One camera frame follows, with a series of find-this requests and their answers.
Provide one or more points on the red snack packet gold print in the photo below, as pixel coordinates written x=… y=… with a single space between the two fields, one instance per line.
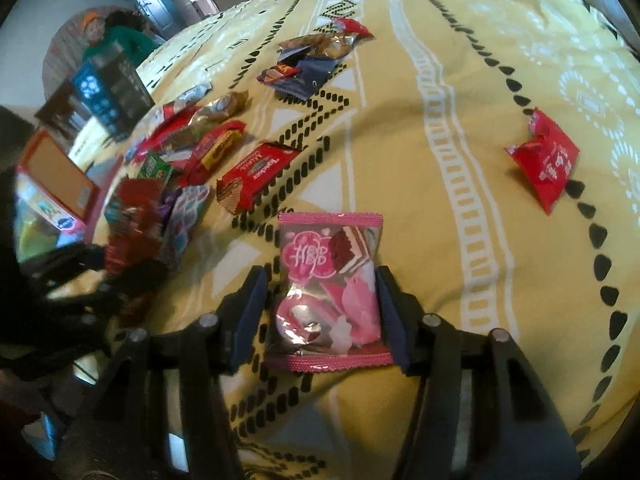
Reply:
x=545 y=160

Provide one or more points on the red-brown wafer packet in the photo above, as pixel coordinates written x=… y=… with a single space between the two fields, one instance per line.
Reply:
x=255 y=172

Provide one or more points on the yellow printed blanket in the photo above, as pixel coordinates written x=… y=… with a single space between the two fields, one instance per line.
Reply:
x=450 y=85

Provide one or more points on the tall red gift box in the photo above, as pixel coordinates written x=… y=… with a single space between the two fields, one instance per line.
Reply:
x=55 y=175

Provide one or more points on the teal pink patterned packet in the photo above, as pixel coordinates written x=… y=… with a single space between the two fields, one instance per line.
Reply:
x=185 y=222

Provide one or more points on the pink snack packet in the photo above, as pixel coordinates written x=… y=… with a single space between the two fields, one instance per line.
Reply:
x=325 y=280

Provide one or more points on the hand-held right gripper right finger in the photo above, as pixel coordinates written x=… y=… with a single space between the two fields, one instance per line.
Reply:
x=392 y=320

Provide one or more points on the dark red snack packet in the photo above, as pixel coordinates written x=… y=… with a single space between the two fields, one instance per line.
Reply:
x=135 y=215

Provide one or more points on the red packet white label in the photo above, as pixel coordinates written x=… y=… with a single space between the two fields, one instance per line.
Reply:
x=160 y=135

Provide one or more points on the brown silver snack packet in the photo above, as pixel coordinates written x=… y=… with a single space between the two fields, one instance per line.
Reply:
x=217 y=110

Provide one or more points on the dark blue snack packet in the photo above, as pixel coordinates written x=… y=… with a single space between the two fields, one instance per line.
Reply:
x=310 y=77

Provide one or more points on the small red snack packet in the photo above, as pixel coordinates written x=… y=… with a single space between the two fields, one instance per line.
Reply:
x=355 y=27

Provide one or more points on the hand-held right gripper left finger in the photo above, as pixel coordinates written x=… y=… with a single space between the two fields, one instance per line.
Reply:
x=250 y=312

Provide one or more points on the dark blue printed box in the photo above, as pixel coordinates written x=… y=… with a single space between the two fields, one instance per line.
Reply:
x=115 y=95

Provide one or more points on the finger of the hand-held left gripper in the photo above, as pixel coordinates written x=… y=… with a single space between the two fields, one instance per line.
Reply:
x=135 y=282
x=70 y=260

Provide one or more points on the green snack packet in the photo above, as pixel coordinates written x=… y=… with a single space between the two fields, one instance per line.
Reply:
x=155 y=166

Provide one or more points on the small silver snack packet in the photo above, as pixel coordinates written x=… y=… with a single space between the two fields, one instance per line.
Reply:
x=192 y=93

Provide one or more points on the red yellow snack packet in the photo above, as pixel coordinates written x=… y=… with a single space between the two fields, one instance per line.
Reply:
x=215 y=149

